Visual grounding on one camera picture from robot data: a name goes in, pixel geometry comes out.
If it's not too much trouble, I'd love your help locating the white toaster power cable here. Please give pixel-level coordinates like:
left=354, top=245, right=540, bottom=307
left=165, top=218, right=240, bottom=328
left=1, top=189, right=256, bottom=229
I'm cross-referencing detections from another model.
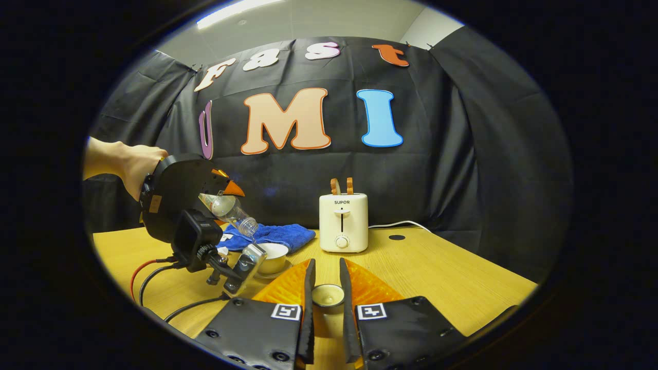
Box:
left=368, top=220, right=432, bottom=233

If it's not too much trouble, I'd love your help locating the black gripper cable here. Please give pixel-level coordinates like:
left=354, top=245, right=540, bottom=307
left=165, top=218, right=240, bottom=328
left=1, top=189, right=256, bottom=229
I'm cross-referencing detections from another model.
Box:
left=139, top=264, right=180, bottom=306
left=164, top=293, right=230, bottom=323

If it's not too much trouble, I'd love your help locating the black backdrop cloth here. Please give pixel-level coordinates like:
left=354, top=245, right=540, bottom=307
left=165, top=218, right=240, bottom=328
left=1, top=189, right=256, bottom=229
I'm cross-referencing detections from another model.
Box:
left=84, top=26, right=574, bottom=283

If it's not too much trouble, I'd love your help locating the white toaster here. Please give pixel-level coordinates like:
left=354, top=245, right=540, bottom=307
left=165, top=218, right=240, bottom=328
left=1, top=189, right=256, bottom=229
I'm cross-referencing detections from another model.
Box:
left=319, top=193, right=369, bottom=253

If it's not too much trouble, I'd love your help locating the clear plastic water bottle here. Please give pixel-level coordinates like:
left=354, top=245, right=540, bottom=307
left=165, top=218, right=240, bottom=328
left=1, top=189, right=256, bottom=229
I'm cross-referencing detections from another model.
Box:
left=199, top=193, right=259, bottom=237

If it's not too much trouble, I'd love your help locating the cream ceramic saucer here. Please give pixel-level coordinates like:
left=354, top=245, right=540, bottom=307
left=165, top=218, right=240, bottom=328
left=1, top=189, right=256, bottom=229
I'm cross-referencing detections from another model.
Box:
left=254, top=260, right=294, bottom=280

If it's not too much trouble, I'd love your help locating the cream ceramic teacup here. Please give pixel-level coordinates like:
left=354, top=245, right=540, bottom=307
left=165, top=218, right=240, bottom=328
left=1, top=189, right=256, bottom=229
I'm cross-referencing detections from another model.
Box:
left=255, top=243, right=290, bottom=275

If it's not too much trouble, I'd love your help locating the thin red cable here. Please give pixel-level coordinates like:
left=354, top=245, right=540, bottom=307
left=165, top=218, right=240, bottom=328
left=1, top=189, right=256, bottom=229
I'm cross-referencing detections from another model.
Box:
left=130, top=258, right=178, bottom=301

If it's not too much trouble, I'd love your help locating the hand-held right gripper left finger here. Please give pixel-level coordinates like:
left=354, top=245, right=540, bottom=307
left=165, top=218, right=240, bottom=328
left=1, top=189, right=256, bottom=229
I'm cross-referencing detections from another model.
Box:
left=194, top=258, right=317, bottom=370

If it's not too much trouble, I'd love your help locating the blue towel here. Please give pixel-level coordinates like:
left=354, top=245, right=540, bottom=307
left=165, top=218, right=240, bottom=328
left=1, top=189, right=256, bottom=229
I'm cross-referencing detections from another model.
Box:
left=216, top=223, right=317, bottom=255

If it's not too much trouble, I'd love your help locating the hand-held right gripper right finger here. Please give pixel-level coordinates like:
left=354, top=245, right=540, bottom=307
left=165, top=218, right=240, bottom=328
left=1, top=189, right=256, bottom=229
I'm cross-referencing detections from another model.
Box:
left=338, top=257, right=468, bottom=370

